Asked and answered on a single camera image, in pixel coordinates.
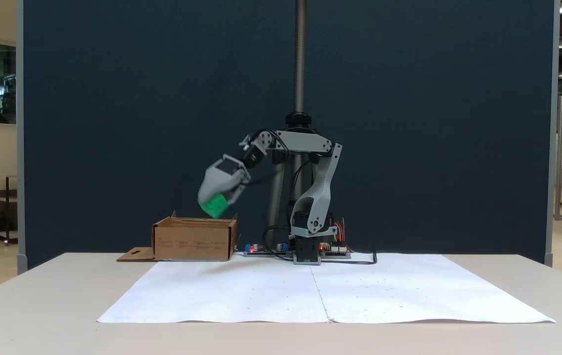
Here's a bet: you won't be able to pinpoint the framed wall window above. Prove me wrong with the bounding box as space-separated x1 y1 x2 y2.
0 35 18 130

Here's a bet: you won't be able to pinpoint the dark blue partition panel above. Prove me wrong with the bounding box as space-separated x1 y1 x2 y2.
16 0 559 275

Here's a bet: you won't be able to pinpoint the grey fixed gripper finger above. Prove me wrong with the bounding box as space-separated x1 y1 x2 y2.
197 168 242 204

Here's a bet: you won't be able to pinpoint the white paper sheet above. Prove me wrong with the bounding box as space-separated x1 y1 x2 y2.
309 253 557 325
97 256 332 325

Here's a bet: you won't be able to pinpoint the green dice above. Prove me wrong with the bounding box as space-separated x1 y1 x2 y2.
198 194 229 219

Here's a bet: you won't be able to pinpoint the circuit board with jumper wires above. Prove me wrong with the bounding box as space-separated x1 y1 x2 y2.
319 242 352 259

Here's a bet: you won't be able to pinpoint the black arm motor cable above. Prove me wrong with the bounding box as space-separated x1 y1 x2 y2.
262 225 295 260

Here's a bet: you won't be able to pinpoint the brown cardboard box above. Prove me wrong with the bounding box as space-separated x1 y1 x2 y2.
116 211 240 263

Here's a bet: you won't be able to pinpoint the black power cable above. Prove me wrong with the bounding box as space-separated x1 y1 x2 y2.
321 251 378 266

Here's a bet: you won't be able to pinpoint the threaded metal stand pole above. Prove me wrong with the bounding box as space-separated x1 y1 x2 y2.
294 0 307 115

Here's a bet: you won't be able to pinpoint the black shelf cart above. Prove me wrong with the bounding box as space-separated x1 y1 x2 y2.
0 174 19 246

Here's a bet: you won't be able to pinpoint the blue circuit board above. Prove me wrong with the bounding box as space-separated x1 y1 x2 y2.
243 243 292 257

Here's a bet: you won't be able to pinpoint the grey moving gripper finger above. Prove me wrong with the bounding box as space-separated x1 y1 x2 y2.
226 183 248 206

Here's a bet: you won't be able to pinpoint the grey stand leg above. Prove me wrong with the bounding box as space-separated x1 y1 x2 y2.
266 160 287 249

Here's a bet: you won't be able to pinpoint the black stand knob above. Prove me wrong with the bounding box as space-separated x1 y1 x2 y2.
285 112 314 130

